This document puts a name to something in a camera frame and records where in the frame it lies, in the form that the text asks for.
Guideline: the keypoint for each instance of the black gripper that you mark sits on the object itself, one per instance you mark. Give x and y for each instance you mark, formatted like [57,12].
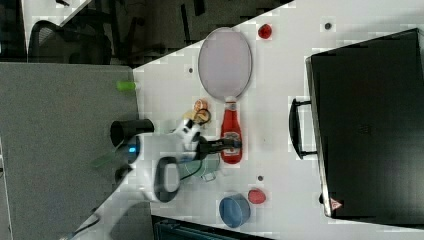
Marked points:
[205,147]

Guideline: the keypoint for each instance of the red ketchup bottle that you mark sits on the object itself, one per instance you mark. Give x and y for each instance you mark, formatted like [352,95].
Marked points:
[230,129]

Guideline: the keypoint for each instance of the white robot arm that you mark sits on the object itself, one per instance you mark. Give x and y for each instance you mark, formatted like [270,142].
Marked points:
[153,176]

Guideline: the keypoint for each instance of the green metal mug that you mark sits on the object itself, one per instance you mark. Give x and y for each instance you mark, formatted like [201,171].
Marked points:
[204,169]

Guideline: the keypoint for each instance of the peeled banana toy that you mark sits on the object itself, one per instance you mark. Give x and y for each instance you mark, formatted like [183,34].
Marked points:
[202,117]

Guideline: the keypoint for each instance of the orange slice toy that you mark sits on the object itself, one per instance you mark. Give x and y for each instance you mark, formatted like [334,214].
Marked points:
[200,104]

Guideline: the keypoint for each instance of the red strawberry near cup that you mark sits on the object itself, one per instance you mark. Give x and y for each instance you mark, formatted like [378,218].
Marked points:
[256,196]

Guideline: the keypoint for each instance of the blue cup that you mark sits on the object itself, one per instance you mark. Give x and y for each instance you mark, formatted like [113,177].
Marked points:
[234,210]

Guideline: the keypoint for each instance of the grey oval plate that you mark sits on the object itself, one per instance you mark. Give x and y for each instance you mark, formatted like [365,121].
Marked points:
[225,63]

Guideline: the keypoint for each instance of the black cylinder cup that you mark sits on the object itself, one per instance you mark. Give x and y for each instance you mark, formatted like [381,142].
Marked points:
[123,131]

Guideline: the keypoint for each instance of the red strawberry near plate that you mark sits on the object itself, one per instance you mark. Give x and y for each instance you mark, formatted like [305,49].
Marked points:
[265,31]

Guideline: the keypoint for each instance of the black toaster oven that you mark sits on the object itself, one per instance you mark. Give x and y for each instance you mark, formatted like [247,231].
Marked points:
[367,111]

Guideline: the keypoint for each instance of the black office chair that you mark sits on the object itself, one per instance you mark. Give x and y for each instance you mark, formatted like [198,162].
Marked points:
[106,32]

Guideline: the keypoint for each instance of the black oven door handle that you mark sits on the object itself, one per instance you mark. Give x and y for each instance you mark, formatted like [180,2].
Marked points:
[295,128]

